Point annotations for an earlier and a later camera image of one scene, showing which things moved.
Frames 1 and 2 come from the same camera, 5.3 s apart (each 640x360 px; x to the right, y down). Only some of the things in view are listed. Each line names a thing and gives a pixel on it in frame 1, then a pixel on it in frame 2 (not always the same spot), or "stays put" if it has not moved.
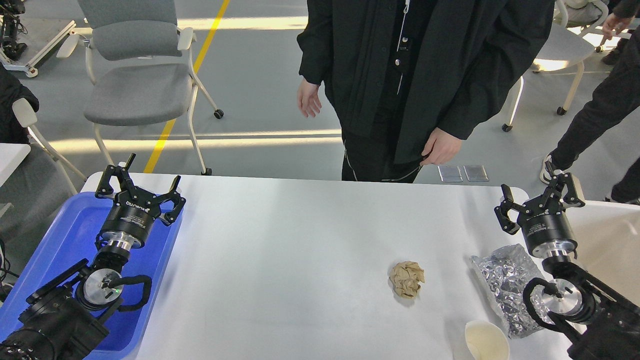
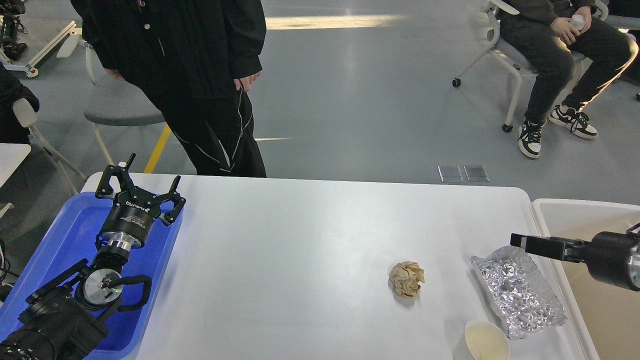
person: [408, 80] -> [197, 61]
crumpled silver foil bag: [503, 273] stays put
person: [615, 98] -> [553, 36]
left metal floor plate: [449, 173] stays put
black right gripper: [546, 226] -> [613, 258]
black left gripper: [131, 218] stays put
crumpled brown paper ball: [406, 277] stays put
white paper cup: [486, 341] stays put
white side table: [11, 155] stays put
